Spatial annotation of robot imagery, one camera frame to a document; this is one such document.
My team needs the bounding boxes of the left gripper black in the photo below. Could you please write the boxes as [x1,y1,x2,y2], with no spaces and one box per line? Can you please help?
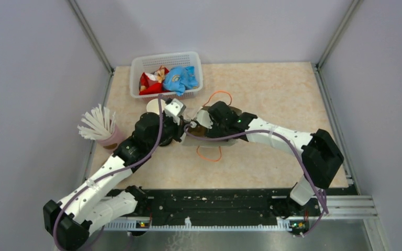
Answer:
[148,109,191,150]

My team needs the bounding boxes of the beige paper bag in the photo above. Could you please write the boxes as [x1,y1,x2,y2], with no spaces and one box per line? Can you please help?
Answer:
[182,90,237,162]

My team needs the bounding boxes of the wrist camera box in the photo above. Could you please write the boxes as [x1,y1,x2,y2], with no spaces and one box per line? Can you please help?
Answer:
[192,109,213,129]
[164,98,186,120]

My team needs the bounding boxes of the white plastic basket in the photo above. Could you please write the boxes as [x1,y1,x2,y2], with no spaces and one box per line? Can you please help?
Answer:
[129,51,204,102]

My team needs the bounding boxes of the red cloth toy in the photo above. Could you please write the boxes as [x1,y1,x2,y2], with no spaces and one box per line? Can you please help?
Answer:
[139,66,169,95]

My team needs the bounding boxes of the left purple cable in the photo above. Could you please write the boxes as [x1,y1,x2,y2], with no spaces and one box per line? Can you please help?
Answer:
[52,94,165,251]

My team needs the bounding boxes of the blue cloth toy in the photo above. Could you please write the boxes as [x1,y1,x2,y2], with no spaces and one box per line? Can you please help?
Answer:
[163,66,199,96]

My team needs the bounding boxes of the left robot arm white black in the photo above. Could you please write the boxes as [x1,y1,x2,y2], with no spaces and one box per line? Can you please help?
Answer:
[43,111,189,250]

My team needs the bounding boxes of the stack of paper cups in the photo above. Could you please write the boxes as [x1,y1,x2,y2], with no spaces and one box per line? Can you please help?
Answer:
[146,99,165,115]

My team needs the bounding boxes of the white wrapped straws bundle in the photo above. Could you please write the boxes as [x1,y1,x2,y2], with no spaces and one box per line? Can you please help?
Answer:
[77,104,116,141]

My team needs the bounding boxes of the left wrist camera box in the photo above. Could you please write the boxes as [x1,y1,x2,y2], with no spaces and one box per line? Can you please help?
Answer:
[164,98,186,120]

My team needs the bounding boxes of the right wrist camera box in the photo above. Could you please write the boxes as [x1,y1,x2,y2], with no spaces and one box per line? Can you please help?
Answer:
[192,109,213,129]

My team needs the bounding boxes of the pink straw holder cup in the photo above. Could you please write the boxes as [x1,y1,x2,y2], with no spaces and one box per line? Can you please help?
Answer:
[96,125,127,152]

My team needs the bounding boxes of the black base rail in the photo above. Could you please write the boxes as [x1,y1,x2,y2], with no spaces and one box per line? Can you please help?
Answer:
[114,188,358,228]

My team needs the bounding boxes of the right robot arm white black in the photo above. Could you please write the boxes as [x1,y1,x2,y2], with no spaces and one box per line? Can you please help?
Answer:
[206,101,344,215]

